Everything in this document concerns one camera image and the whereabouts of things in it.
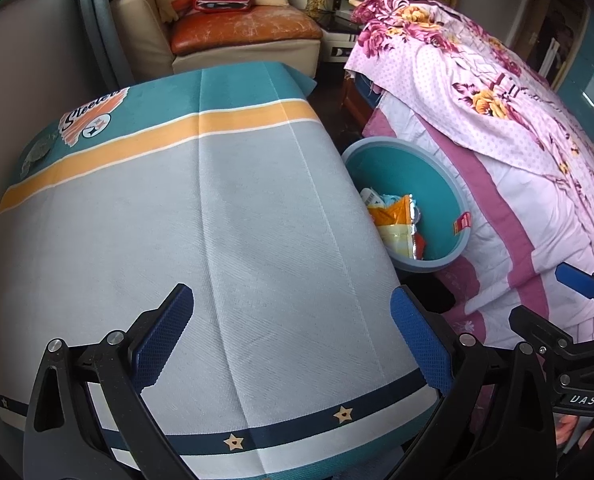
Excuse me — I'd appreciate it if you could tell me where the orange leather seat cushion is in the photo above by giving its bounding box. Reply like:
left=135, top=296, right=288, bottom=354
left=171, top=5, right=324, bottom=56

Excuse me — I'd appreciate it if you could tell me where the black white side table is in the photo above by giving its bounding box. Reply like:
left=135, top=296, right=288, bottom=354
left=322, top=0, right=365, bottom=63

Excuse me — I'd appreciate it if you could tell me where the teal plastic bin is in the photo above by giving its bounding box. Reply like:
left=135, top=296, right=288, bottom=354
left=341, top=136, right=472, bottom=275

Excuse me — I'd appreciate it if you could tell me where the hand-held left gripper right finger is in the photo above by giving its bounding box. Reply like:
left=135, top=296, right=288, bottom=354
left=390, top=284, right=558, bottom=480

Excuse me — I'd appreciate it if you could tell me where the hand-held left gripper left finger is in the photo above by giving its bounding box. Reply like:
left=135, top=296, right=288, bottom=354
left=23, top=283, right=195, bottom=480

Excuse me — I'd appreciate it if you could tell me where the orange wrapper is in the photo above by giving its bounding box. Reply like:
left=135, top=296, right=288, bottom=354
left=368, top=195, right=414, bottom=227

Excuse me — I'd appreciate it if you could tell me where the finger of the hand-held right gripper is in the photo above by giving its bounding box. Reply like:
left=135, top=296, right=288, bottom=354
left=554, top=261, right=594, bottom=311
left=508, top=304, right=585, bottom=361

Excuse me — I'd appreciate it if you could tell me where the pink white quilt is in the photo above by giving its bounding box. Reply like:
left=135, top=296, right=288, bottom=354
left=362, top=90, right=594, bottom=361

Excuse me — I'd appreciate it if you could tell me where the printed teal grey tablecloth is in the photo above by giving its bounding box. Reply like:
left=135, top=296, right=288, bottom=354
left=0, top=61, right=440, bottom=478

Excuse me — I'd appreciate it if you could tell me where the yellow snack packet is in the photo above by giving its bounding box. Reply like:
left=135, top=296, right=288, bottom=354
left=377, top=220, right=420, bottom=260

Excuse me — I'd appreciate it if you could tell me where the person's right hand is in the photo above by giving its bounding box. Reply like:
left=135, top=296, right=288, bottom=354
left=554, top=410, right=594, bottom=461

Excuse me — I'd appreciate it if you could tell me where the pink floral bedsheet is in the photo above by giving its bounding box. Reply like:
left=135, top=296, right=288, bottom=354
left=344, top=0, right=594, bottom=271

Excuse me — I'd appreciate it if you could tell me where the cream leather sofa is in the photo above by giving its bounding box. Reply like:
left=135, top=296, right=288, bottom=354
left=110, top=0, right=324, bottom=81

